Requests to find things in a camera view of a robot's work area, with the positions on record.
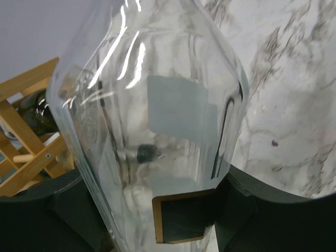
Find clear square liquor bottle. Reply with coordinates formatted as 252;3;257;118
47;1;249;251

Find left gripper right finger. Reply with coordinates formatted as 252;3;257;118
215;166;335;251

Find green bottle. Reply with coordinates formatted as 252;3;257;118
17;89;58;137

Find wooden wine rack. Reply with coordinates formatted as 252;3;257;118
1;58;66;196

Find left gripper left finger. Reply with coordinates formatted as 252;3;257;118
1;170;115;251

